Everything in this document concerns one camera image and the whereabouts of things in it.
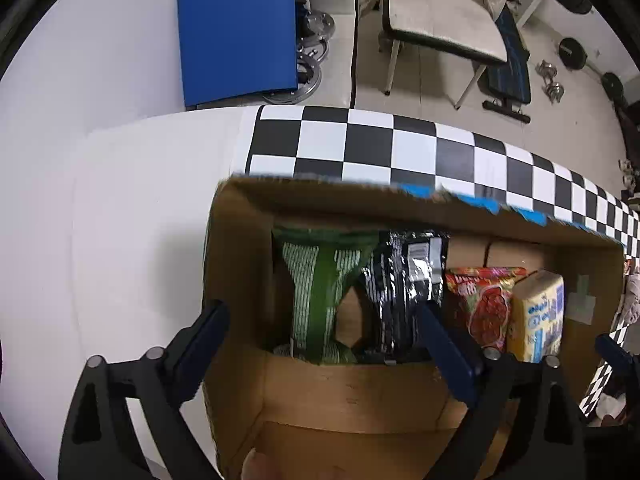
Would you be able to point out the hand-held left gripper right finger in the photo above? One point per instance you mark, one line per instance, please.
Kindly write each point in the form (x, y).
(450, 357)

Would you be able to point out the beige cushioned chair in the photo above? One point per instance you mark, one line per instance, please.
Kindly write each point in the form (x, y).
(440, 15)

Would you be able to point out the stack of silver weight plates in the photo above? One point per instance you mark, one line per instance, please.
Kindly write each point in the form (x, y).
(312, 40)

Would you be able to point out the black snack packet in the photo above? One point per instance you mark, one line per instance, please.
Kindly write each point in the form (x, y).
(395, 305)

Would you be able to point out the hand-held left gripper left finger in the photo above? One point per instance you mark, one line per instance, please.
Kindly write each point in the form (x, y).
(204, 342)

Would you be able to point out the person's left hand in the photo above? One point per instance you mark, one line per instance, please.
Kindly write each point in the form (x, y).
(256, 466)

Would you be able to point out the white pink cloth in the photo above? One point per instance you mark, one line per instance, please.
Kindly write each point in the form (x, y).
(612, 407)

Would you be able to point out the black vertical pole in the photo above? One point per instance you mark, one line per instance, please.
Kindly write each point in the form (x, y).
(355, 35)

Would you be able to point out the black and white checkered cloth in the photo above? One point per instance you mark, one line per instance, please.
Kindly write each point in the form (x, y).
(370, 145)

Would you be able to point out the silver dumbbell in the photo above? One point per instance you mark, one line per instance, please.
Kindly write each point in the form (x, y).
(550, 80)

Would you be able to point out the green snack packet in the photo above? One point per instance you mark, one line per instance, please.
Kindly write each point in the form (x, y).
(320, 300)

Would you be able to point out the black weight bench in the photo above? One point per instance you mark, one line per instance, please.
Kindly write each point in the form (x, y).
(512, 65)

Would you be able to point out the red snack packet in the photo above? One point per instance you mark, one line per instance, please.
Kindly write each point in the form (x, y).
(485, 310)

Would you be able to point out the yellow tissue packet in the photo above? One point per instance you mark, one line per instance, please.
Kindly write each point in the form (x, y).
(535, 315)

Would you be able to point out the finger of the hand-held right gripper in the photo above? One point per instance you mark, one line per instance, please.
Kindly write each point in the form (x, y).
(614, 352)

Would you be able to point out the pink soft toy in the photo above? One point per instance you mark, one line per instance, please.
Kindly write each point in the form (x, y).
(633, 295)

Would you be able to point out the brown cardboard box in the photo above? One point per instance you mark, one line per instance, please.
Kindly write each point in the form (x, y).
(350, 395)

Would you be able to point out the blue board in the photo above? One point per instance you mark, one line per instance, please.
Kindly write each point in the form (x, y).
(235, 30)

